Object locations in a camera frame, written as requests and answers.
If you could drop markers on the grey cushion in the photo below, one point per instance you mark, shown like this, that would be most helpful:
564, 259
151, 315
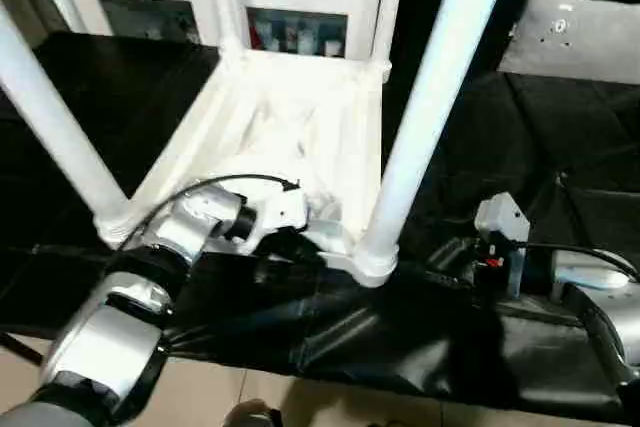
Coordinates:
580, 37

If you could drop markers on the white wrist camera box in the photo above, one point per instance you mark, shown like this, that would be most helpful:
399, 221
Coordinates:
280, 209
500, 219

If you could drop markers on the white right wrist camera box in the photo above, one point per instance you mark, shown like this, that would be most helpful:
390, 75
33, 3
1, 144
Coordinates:
500, 219

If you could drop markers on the white plastic table top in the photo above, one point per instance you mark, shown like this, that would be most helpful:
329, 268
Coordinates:
290, 117

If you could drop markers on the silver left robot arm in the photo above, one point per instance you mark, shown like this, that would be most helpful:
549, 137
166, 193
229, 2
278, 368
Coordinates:
110, 337

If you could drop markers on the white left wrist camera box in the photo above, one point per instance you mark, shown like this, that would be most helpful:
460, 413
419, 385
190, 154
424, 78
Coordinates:
280, 209

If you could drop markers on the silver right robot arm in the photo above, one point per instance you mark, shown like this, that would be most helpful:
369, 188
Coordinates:
600, 297

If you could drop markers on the black work mat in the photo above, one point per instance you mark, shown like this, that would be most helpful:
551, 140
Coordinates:
400, 337

